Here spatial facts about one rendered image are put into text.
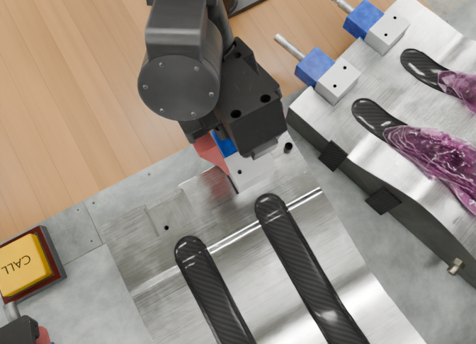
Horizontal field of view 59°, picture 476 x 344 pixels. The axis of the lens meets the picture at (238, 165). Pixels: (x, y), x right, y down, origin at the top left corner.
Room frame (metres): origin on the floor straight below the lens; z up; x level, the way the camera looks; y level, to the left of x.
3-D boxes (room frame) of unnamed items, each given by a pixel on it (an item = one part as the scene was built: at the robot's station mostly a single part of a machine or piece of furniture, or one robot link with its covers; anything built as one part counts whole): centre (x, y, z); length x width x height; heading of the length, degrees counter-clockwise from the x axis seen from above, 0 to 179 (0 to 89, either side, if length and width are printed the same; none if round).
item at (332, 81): (0.30, -0.10, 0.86); 0.13 x 0.05 x 0.05; 46
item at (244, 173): (0.17, 0.01, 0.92); 0.13 x 0.05 x 0.05; 28
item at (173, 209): (0.08, 0.08, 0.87); 0.05 x 0.05 x 0.04; 28
